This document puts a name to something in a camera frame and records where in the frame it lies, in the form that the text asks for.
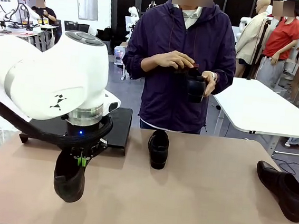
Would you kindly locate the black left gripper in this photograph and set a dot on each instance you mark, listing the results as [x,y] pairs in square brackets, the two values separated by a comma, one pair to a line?
[84,130]

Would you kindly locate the dark brown matte loafer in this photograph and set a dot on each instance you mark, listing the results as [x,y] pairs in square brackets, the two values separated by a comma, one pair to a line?
[68,186]

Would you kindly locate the black pointed dress shoe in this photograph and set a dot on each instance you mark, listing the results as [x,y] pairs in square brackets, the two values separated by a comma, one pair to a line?
[282,188]

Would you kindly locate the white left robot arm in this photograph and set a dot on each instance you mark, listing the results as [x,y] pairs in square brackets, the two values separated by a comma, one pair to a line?
[49,76]

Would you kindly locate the person's right forearm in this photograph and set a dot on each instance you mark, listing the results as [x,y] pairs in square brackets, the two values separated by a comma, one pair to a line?
[135,65]

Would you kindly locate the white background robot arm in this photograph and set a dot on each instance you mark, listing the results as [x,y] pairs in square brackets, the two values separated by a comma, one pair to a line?
[134,12]
[244,21]

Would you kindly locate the person's left forearm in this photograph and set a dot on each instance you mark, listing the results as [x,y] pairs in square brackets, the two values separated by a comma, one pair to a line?
[225,83]

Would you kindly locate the black light stand pole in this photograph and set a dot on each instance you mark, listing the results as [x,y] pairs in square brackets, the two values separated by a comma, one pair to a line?
[258,49]

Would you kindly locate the person's right hand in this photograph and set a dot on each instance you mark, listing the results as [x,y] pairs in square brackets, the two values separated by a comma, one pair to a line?
[170,59]

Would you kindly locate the person's left hand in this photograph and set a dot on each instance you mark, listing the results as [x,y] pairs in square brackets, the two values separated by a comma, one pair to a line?
[211,83]

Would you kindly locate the person in purple hooded jacket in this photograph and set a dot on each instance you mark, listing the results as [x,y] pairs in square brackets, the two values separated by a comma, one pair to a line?
[166,100]

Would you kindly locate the computer tower with lights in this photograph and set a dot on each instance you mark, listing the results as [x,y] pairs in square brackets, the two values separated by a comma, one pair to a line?
[119,56]

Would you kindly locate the black backpack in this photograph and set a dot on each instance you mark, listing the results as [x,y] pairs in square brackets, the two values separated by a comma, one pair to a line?
[105,35]

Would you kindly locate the black office chair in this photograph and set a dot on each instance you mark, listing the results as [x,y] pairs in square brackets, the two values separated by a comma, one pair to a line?
[84,27]

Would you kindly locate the white workbench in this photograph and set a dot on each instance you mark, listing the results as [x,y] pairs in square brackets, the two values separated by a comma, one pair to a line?
[14,33]

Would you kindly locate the person in black t-shirt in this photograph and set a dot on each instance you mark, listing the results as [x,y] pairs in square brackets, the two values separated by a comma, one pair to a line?
[49,15]

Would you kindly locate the silver wristwatch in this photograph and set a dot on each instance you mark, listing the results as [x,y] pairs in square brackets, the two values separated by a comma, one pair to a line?
[214,77]

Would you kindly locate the white side table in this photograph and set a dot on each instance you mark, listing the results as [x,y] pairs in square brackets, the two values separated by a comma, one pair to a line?
[258,106]

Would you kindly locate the mannequin in beige jacket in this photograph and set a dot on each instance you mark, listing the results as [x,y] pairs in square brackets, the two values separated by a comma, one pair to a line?
[251,39]

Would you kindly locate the mannequin in red t-shirt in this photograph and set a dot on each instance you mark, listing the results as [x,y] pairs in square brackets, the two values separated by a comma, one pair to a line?
[281,37]

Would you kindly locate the grey wall panel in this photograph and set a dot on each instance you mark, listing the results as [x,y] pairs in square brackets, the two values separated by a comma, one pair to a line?
[87,5]

